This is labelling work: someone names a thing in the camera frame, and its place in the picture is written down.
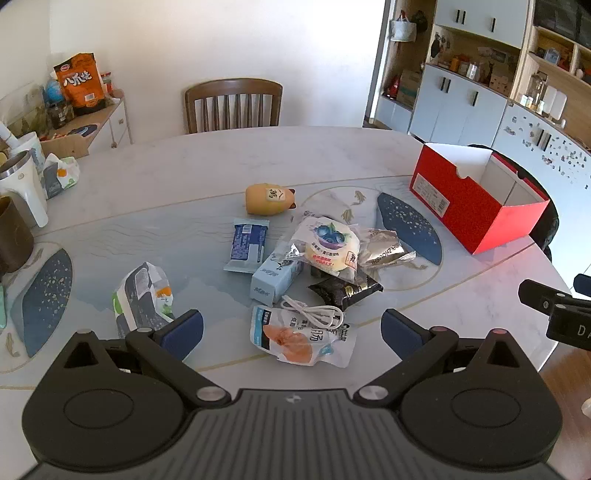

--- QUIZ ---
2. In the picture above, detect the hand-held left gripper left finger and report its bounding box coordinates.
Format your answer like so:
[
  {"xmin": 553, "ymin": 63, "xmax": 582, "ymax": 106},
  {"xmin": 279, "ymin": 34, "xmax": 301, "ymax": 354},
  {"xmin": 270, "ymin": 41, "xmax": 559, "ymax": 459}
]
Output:
[{"xmin": 41, "ymin": 308, "xmax": 232, "ymax": 409}]

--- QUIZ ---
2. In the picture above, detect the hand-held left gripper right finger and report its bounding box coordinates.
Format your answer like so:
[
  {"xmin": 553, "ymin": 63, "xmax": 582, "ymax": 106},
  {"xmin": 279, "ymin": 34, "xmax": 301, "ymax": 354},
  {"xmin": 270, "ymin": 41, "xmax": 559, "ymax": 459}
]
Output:
[{"xmin": 353, "ymin": 308, "xmax": 539, "ymax": 403}]

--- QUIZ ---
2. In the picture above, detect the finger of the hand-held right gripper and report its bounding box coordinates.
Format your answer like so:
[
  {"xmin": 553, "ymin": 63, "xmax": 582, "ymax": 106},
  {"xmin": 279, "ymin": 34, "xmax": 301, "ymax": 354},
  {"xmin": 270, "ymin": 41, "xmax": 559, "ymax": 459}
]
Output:
[
  {"xmin": 518, "ymin": 279, "xmax": 575, "ymax": 317},
  {"xmin": 546, "ymin": 302, "xmax": 591, "ymax": 352}
]

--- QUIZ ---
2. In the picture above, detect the black sesame snack packet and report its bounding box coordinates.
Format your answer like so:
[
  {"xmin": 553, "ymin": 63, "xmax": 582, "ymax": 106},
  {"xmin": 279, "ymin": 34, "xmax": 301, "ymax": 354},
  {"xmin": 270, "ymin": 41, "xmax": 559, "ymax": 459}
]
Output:
[{"xmin": 308, "ymin": 272, "xmax": 384, "ymax": 311}]

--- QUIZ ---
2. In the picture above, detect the white usb cable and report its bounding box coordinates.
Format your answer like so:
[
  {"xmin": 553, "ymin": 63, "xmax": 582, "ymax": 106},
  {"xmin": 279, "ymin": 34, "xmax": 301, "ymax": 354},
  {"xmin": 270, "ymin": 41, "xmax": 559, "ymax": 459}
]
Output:
[{"xmin": 281, "ymin": 295, "xmax": 346, "ymax": 330}]

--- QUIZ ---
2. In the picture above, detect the blue snack packet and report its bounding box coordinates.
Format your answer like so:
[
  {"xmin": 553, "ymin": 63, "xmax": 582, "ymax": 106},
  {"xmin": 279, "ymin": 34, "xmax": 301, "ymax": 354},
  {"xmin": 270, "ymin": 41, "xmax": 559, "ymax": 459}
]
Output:
[{"xmin": 223, "ymin": 218, "xmax": 270, "ymax": 274}]

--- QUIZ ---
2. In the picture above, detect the red shoe box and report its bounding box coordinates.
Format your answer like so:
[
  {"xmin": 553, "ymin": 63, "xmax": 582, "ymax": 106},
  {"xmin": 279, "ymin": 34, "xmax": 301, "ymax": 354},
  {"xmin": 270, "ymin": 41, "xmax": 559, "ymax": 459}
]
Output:
[{"xmin": 409, "ymin": 143, "xmax": 551, "ymax": 256}]

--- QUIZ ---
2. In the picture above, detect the yellow pig toy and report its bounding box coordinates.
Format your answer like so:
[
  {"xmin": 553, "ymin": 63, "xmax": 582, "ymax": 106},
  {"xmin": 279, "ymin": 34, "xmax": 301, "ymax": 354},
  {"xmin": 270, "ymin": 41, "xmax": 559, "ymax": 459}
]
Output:
[{"xmin": 245, "ymin": 184, "xmax": 298, "ymax": 215}]

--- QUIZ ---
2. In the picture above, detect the green white wipes pack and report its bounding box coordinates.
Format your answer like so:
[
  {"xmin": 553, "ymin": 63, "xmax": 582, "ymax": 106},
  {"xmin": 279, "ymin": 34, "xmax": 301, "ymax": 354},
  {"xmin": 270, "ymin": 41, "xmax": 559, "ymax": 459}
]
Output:
[{"xmin": 112, "ymin": 262, "xmax": 176, "ymax": 340}]

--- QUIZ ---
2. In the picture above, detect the silver brown snack packet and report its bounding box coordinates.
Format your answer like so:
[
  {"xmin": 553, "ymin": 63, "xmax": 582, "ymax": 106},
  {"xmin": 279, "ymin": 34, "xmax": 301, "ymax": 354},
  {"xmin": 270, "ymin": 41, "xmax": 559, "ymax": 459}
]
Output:
[{"xmin": 358, "ymin": 227, "xmax": 416, "ymax": 268}]

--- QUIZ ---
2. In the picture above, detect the light blue carton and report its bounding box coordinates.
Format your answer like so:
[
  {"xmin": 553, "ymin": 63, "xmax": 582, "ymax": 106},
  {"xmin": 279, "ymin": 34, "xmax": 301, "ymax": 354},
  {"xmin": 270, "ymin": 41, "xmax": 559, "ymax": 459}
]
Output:
[{"xmin": 250, "ymin": 249, "xmax": 305, "ymax": 305}]

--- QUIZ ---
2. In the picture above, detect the white chicken snack packet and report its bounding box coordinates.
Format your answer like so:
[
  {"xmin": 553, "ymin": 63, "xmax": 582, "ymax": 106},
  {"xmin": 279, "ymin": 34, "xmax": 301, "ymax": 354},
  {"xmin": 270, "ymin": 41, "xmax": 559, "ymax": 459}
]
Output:
[{"xmin": 250, "ymin": 305, "xmax": 358, "ymax": 367}]

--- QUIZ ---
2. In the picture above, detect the blueberry bun packet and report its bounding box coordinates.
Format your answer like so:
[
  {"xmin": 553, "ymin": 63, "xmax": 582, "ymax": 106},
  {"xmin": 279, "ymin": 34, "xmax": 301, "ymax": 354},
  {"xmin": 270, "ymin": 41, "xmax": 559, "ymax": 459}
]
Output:
[{"xmin": 291, "ymin": 215, "xmax": 361, "ymax": 282}]

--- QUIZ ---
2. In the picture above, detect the brown cup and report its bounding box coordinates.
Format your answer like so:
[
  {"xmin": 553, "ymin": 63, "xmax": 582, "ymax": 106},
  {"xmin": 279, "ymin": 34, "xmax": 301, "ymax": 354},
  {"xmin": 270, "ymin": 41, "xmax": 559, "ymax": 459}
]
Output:
[{"xmin": 0, "ymin": 196, "xmax": 35, "ymax": 273}]

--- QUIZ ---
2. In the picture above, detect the light blue cabinet unit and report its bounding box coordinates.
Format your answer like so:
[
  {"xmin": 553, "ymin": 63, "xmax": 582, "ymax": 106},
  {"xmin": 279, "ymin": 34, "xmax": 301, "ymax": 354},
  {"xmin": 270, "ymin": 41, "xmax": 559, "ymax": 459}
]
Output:
[{"xmin": 365, "ymin": 0, "xmax": 591, "ymax": 208}]

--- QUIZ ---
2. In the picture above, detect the open cardboard box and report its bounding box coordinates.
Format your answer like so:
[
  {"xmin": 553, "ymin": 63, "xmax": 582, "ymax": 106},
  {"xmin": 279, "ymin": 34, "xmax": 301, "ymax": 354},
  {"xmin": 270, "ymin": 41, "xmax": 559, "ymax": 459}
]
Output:
[{"xmin": 39, "ymin": 124, "xmax": 100, "ymax": 160}]

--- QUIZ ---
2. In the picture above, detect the white kettle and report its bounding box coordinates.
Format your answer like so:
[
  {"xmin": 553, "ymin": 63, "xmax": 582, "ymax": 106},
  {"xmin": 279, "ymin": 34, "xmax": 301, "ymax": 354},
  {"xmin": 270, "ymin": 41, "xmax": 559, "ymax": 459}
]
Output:
[{"xmin": 0, "ymin": 152, "xmax": 49, "ymax": 228}]

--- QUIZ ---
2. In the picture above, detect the white side cabinet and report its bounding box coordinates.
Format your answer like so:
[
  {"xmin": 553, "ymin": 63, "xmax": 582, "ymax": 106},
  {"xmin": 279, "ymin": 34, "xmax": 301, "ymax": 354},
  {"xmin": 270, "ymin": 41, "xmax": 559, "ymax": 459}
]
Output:
[{"xmin": 69, "ymin": 90, "xmax": 134, "ymax": 158}]

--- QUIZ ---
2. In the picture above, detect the shelf cardboard box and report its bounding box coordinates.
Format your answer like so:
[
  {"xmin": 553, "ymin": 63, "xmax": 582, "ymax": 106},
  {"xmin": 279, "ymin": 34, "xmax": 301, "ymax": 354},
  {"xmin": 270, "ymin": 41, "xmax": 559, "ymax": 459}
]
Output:
[{"xmin": 397, "ymin": 69, "xmax": 423, "ymax": 109}]

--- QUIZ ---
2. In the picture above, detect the dark glass jar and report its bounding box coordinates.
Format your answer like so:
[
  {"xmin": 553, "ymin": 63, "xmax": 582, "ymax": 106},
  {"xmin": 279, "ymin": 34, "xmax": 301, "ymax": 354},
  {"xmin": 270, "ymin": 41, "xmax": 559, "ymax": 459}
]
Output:
[{"xmin": 47, "ymin": 104, "xmax": 75, "ymax": 129}]

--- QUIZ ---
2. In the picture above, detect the brown wooden chair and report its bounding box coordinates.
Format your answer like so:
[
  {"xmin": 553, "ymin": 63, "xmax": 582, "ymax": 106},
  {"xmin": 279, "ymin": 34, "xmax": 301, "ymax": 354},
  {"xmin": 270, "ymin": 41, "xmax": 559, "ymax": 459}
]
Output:
[{"xmin": 185, "ymin": 78, "xmax": 284, "ymax": 134}]

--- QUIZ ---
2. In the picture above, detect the orange snack bag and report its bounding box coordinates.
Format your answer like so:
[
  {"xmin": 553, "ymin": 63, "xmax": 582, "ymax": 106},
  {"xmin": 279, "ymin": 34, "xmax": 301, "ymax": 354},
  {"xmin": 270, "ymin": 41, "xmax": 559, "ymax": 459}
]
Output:
[{"xmin": 54, "ymin": 52, "xmax": 112, "ymax": 116}]

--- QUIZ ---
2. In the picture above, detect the small blue globe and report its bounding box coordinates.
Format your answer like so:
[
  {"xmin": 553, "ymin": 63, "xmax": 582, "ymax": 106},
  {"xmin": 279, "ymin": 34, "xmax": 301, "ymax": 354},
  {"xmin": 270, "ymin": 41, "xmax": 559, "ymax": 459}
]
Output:
[{"xmin": 45, "ymin": 78, "xmax": 65, "ymax": 107}]

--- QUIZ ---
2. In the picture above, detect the grey hanging bag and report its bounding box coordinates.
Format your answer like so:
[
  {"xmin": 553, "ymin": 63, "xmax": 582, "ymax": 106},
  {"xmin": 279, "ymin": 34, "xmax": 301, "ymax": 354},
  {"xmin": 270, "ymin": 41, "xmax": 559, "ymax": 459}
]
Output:
[{"xmin": 389, "ymin": 11, "xmax": 419, "ymax": 42}]

